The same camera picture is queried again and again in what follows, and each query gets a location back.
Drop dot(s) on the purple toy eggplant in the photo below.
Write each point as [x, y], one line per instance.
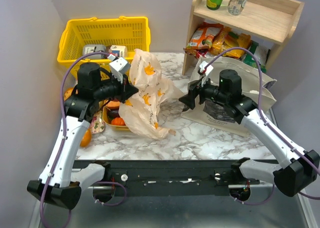
[113, 113]

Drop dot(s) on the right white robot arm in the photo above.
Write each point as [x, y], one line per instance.
[296, 168]

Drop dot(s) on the banana print plastic bag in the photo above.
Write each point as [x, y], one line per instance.
[140, 111]

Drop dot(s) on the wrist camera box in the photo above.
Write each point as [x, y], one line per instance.
[205, 70]
[119, 67]

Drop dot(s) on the red snack bag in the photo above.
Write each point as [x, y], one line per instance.
[196, 53]

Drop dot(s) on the brown milk carton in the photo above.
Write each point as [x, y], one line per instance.
[117, 50]

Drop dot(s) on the braided orange toy bread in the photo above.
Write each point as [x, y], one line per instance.
[86, 139]

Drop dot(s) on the green snack bag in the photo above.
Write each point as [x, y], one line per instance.
[261, 53]

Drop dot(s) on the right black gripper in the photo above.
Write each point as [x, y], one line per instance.
[195, 93]

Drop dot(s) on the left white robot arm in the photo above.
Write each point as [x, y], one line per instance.
[56, 185]

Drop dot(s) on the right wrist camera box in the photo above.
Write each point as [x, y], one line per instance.
[205, 70]

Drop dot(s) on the toy bread loaf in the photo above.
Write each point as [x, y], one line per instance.
[67, 93]

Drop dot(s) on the orange snack bag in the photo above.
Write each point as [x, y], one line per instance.
[204, 36]

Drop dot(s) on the grey wrapped package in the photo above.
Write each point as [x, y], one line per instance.
[92, 48]

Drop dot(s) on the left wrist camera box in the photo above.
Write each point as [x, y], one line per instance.
[119, 67]

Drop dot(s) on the yellow food tray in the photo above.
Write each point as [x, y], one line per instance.
[108, 121]

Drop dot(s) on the yellow plastic shopping basket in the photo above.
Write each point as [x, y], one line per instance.
[133, 32]

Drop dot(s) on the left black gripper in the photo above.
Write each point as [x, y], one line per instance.
[125, 88]

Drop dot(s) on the yellow chips bag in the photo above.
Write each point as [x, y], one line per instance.
[227, 39]

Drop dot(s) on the orange toy pumpkin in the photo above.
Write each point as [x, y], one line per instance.
[118, 121]

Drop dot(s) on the wooden shelf unit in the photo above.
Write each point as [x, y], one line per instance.
[271, 20]

